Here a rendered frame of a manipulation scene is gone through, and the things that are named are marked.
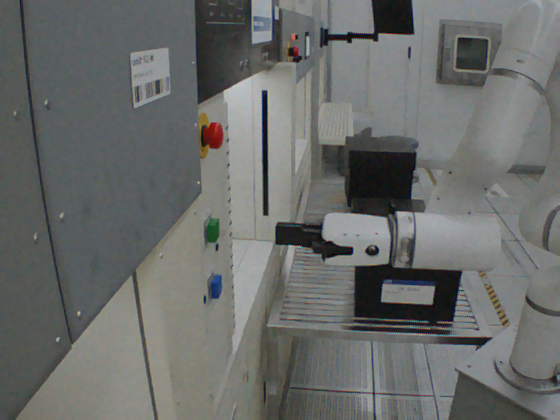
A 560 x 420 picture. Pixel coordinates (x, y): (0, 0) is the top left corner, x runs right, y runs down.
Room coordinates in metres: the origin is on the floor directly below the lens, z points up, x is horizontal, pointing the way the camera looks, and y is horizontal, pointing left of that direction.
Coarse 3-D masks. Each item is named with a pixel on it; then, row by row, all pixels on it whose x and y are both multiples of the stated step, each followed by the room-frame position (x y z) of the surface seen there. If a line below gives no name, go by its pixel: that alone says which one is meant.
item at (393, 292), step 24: (384, 264) 1.13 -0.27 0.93; (360, 288) 1.14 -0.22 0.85; (384, 288) 1.13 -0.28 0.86; (408, 288) 1.12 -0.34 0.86; (432, 288) 1.11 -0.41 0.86; (456, 288) 1.11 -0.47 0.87; (360, 312) 1.14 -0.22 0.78; (384, 312) 1.13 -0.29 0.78; (408, 312) 1.12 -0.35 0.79; (432, 312) 1.11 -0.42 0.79
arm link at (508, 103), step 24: (504, 72) 0.71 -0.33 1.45; (480, 96) 0.73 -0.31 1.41; (504, 96) 0.69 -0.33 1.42; (528, 96) 0.68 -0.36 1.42; (480, 120) 0.70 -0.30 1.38; (504, 120) 0.67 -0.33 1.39; (528, 120) 0.68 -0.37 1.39; (480, 144) 0.68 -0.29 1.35; (504, 144) 0.66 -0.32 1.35; (456, 168) 0.73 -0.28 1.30; (480, 168) 0.69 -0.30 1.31; (504, 168) 0.67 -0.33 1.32; (432, 192) 0.77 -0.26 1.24; (456, 192) 0.75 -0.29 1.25; (480, 192) 0.74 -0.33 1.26
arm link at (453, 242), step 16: (416, 224) 0.65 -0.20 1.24; (432, 224) 0.65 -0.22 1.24; (448, 224) 0.65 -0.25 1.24; (464, 224) 0.64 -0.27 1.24; (480, 224) 0.64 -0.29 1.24; (496, 224) 0.64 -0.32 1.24; (416, 240) 0.63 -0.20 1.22; (432, 240) 0.63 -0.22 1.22; (448, 240) 0.63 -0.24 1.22; (464, 240) 0.63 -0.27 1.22; (480, 240) 0.62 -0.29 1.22; (496, 240) 0.62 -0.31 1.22; (416, 256) 0.63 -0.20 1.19; (432, 256) 0.63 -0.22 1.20; (448, 256) 0.63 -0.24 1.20; (464, 256) 0.62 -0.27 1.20; (480, 256) 0.62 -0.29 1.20; (496, 256) 0.62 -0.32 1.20
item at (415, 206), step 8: (352, 200) 1.81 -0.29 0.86; (360, 200) 1.81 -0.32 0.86; (368, 200) 1.81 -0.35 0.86; (376, 200) 1.81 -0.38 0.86; (384, 200) 1.81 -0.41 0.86; (392, 200) 1.72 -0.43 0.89; (400, 200) 1.81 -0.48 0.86; (408, 200) 1.81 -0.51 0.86; (416, 200) 1.81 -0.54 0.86; (352, 208) 1.75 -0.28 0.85; (360, 208) 1.72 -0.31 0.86; (368, 208) 1.72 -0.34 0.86; (376, 208) 1.72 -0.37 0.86; (384, 208) 1.72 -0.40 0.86; (392, 208) 1.65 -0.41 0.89; (400, 208) 1.72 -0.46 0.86; (408, 208) 1.72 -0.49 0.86; (416, 208) 1.72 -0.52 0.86; (424, 208) 1.72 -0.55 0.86; (376, 216) 1.64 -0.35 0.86; (384, 216) 1.64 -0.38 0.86
